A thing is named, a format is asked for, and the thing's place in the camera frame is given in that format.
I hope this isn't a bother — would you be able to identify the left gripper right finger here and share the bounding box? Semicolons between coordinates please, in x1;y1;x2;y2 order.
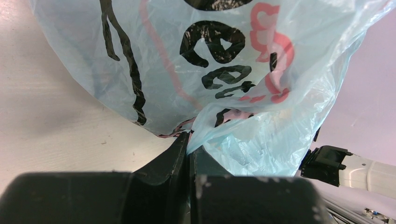
189;147;330;224

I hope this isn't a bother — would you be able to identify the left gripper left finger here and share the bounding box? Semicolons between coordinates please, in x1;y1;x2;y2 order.
0;133;189;224

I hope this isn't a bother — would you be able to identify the light blue plastic bag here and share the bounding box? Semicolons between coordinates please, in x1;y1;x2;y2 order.
30;0;396;176

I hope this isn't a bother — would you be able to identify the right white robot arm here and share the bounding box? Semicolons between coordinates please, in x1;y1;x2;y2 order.
299;145;396;199

